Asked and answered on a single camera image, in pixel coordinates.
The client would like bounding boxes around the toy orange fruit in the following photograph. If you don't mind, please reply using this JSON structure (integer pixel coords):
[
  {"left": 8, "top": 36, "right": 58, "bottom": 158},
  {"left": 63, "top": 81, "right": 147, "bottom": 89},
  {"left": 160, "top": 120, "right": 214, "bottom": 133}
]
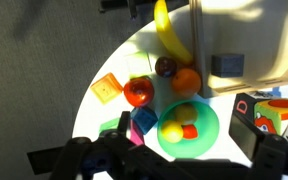
[{"left": 171, "top": 68, "right": 202, "bottom": 98}]

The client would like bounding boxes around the orange foam block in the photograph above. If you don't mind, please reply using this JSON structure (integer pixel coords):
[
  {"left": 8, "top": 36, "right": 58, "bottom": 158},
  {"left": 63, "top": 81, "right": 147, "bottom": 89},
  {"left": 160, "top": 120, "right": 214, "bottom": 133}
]
[{"left": 90, "top": 72, "right": 124, "bottom": 105}]

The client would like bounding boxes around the blue foam block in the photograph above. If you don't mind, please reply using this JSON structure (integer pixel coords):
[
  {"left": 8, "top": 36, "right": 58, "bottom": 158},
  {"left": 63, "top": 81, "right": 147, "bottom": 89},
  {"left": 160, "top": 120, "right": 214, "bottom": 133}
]
[{"left": 130, "top": 106, "right": 159, "bottom": 135}]

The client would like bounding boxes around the red tomato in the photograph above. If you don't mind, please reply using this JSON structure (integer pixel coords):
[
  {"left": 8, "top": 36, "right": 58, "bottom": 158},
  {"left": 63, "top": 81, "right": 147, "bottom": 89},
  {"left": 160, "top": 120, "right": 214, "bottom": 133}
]
[{"left": 123, "top": 77, "right": 155, "bottom": 108}]

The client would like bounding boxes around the dark purple toy plum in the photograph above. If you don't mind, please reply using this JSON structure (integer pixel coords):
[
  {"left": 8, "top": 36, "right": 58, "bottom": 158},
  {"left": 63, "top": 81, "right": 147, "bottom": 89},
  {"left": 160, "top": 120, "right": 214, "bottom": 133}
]
[{"left": 154, "top": 56, "right": 178, "bottom": 79}]

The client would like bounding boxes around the light wooden crate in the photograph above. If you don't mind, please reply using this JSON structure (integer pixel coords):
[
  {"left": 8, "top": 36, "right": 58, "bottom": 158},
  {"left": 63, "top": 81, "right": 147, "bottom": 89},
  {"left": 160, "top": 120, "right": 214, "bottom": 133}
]
[{"left": 188, "top": 0, "right": 288, "bottom": 99}]

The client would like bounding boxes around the yellow toy banana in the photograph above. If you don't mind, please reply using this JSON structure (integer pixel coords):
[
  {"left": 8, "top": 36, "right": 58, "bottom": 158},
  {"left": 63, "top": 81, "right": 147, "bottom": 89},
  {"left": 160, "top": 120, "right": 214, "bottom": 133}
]
[{"left": 153, "top": 0, "right": 194, "bottom": 65}]

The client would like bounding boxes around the small red toy fruit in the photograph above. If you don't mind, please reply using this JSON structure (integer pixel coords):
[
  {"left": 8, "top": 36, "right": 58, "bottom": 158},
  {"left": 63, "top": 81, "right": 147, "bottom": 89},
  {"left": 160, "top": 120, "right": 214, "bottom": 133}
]
[{"left": 181, "top": 124, "right": 199, "bottom": 140}]

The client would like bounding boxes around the green plastic bowl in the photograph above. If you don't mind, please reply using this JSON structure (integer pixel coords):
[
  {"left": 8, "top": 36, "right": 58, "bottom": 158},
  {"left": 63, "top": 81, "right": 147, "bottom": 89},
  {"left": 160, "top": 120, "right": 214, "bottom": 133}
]
[{"left": 157, "top": 99, "right": 220, "bottom": 159}]

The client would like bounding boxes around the soft cube with letter D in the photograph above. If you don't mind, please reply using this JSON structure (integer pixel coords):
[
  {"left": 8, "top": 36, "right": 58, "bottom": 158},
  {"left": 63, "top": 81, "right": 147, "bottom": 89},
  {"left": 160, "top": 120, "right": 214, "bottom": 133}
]
[{"left": 233, "top": 92, "right": 275, "bottom": 124}]

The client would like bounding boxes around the green foam block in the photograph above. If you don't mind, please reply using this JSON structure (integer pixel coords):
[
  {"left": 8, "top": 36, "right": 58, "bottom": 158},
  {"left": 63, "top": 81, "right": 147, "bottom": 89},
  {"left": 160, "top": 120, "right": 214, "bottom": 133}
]
[{"left": 99, "top": 117, "right": 122, "bottom": 134}]

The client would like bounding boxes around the orange green soft picture cube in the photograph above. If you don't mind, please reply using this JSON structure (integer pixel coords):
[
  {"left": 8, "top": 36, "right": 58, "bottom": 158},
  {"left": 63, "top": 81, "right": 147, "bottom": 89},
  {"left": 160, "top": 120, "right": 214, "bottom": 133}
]
[{"left": 253, "top": 98, "right": 288, "bottom": 135}]

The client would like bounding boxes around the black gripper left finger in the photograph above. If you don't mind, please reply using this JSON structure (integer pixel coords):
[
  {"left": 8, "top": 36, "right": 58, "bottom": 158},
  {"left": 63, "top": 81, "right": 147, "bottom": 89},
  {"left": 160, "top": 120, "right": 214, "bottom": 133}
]
[{"left": 48, "top": 110, "right": 172, "bottom": 180}]

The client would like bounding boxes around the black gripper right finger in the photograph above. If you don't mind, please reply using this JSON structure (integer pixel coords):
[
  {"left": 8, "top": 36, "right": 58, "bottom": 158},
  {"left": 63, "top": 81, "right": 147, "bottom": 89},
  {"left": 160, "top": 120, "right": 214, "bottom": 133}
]
[{"left": 228, "top": 113, "right": 288, "bottom": 180}]

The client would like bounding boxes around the lime yellow foam block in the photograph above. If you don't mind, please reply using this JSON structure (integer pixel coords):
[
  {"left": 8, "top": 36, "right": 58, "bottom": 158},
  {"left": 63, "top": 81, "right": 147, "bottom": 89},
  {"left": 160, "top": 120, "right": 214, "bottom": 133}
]
[{"left": 123, "top": 50, "right": 153, "bottom": 80}]

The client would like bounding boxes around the dark navy foam block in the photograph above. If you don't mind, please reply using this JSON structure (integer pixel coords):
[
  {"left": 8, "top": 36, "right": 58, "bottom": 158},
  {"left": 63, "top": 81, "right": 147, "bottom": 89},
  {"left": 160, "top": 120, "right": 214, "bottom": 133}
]
[{"left": 211, "top": 53, "right": 245, "bottom": 78}]

